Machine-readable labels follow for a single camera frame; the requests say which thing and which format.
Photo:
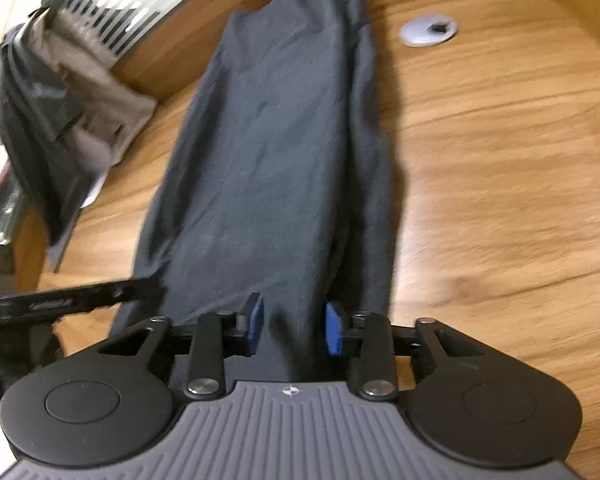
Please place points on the beige hanging garment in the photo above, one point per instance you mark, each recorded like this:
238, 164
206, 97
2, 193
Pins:
120, 105

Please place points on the white hanging garment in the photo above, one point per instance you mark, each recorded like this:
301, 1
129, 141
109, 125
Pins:
94, 189

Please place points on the grey hanging garment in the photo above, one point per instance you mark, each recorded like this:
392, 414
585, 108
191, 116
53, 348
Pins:
62, 245

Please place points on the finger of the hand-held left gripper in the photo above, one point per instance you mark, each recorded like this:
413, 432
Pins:
80, 300

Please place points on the person's left hand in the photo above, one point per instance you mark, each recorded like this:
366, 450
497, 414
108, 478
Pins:
20, 360

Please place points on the wooden desk partition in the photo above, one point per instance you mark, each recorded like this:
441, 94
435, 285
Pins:
190, 45

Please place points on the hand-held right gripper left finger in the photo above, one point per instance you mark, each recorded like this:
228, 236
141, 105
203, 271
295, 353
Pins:
255, 324

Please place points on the dark grey pants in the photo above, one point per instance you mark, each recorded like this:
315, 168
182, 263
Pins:
260, 160

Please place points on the black hanging garment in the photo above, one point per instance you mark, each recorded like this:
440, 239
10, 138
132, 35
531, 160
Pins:
35, 125

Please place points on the striped window blinds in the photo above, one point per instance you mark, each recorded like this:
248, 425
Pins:
130, 5

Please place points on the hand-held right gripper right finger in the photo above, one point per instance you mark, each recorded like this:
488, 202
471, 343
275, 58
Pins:
334, 329

